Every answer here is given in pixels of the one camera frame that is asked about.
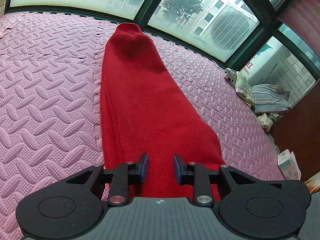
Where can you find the pink foam floor mat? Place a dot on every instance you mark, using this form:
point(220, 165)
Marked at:
point(50, 122)

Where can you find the yellow floral folded cloth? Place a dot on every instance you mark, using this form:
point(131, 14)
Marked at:
point(244, 90)

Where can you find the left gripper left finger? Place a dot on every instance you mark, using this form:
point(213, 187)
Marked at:
point(123, 176)

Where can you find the cream crumpled cloth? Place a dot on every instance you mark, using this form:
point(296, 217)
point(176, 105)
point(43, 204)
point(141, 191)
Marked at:
point(267, 120)

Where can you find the pink curtain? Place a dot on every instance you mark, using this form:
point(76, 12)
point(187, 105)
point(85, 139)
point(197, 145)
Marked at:
point(302, 16)

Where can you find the red knit sweater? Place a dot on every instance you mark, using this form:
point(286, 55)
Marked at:
point(143, 110)

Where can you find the tissue pack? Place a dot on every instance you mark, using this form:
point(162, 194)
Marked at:
point(288, 165)

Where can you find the brown wooden cabinet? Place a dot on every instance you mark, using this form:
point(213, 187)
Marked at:
point(298, 131)

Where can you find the air conditioner outdoor unit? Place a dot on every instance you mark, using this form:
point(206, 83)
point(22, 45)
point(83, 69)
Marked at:
point(229, 28)

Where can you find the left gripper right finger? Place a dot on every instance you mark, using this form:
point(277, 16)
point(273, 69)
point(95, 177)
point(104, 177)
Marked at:
point(195, 175)

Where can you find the panda print cloth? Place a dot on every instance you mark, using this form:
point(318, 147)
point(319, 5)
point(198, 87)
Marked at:
point(231, 76)

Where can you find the blue striped folded cloth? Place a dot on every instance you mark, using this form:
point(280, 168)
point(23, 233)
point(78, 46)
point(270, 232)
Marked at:
point(271, 99)

